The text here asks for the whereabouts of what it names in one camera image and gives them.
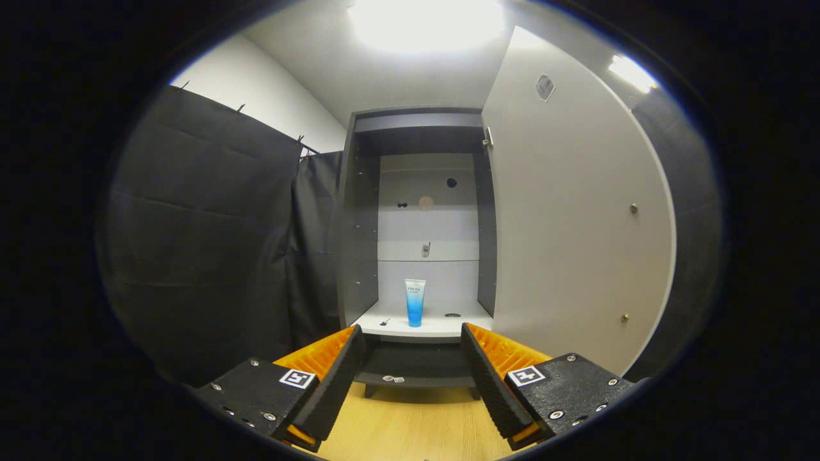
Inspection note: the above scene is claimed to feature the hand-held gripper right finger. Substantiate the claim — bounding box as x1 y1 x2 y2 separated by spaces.
460 321 641 450

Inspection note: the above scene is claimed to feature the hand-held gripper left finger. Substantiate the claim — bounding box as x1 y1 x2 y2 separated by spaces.
191 324 367 454

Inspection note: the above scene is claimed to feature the white and blue tube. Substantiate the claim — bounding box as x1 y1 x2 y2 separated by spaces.
404 279 427 328

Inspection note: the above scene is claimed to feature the light grey cabinet door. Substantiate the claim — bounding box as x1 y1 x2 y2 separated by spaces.
480 26 678 377

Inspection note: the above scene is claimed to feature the white cabinet shelf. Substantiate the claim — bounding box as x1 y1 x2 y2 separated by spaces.
351 300 494 343

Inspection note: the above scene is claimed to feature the dark grey cabinet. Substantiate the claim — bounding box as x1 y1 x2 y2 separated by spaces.
336 106 499 401

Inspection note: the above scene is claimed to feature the black backdrop cloth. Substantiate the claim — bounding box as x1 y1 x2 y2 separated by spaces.
96 83 725 385

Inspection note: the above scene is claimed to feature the rectangular ceiling light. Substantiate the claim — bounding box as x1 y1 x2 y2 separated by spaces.
607 54 659 95

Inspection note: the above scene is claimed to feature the large ceiling light panel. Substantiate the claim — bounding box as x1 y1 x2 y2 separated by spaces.
346 0 507 53

